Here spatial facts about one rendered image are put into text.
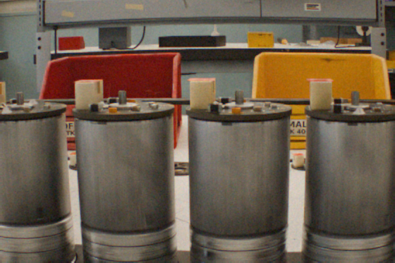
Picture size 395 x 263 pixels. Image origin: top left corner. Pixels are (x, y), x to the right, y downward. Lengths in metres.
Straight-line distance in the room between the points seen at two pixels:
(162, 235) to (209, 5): 2.27
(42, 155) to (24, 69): 4.61
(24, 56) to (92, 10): 2.34
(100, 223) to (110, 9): 2.30
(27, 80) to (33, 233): 4.60
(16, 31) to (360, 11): 2.94
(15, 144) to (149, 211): 0.04
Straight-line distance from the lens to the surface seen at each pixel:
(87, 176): 0.15
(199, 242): 0.15
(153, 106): 0.15
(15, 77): 4.79
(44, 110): 0.16
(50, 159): 0.16
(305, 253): 0.16
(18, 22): 4.77
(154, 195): 0.15
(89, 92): 0.16
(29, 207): 0.16
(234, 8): 2.41
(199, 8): 2.42
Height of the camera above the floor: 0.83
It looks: 8 degrees down
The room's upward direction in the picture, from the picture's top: 1 degrees counter-clockwise
